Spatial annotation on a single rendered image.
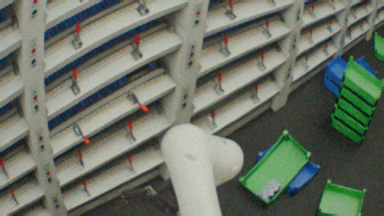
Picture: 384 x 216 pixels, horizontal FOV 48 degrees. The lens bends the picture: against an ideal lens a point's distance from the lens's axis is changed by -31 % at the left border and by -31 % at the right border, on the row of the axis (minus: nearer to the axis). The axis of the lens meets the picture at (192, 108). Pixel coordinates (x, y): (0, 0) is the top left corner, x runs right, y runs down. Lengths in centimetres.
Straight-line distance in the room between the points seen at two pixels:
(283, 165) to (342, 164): 44
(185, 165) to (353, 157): 169
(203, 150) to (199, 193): 11
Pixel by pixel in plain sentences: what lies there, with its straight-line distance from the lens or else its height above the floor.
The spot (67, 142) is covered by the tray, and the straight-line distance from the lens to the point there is 189.
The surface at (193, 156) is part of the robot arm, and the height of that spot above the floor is 99.
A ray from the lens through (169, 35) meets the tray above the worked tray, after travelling 198.
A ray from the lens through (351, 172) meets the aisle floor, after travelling 275.
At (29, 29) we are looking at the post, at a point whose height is 114.
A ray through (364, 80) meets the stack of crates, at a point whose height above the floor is 32.
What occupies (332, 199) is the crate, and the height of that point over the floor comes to 0.
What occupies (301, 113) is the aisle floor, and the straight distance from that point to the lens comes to 292.
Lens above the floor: 195
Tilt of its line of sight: 44 degrees down
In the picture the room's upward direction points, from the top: 9 degrees clockwise
